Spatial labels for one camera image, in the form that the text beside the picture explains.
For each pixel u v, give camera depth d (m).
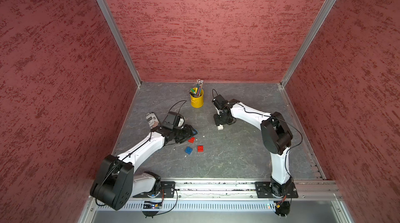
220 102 0.77
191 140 0.89
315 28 0.89
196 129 0.95
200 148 0.86
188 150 0.85
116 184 0.41
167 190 0.74
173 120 0.68
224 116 0.71
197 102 1.01
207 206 0.77
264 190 0.74
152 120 0.96
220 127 0.92
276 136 0.52
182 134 0.74
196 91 1.00
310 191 0.76
